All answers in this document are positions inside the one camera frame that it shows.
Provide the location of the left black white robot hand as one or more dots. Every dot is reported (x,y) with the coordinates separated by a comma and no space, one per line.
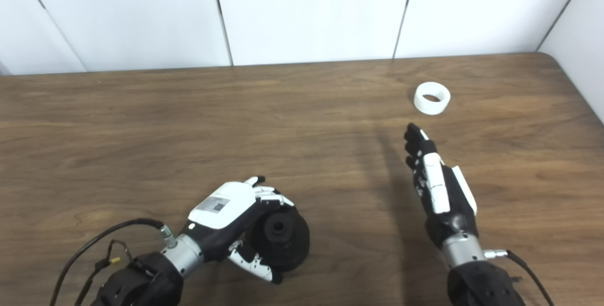
(222,207)

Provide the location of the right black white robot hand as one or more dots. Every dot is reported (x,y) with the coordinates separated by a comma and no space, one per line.
(436,192)

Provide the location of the round black plastic part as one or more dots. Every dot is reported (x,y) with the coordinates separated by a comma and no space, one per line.
(288,240)

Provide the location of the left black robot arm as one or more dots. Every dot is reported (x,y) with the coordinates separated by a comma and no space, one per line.
(141,282)

